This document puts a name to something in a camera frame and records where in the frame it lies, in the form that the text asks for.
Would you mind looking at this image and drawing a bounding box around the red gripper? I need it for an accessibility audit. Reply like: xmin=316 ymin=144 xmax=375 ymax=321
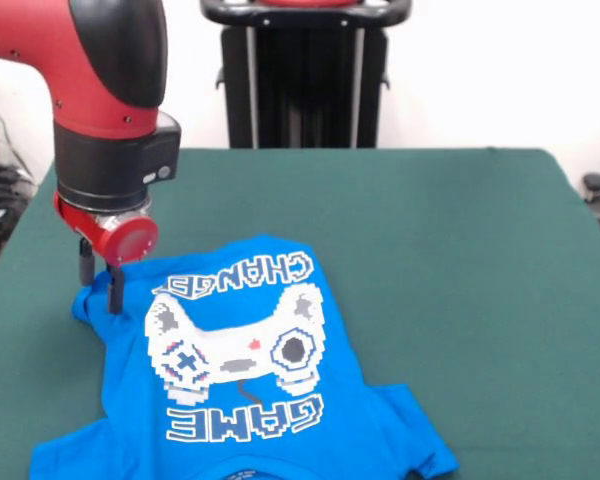
xmin=53 ymin=192 xmax=161 ymax=316

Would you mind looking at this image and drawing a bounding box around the blue printed t-shirt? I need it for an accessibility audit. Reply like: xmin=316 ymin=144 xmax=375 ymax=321
xmin=28 ymin=233 xmax=461 ymax=480

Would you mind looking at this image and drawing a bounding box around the dark green table cloth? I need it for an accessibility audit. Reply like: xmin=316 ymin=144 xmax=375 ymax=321
xmin=0 ymin=147 xmax=600 ymax=480

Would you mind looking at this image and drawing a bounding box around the black cable bundle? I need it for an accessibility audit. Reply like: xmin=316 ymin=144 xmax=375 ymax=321
xmin=0 ymin=90 xmax=39 ymax=262

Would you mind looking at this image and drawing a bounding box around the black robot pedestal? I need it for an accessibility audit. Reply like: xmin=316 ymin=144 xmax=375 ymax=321
xmin=199 ymin=0 xmax=414 ymax=150

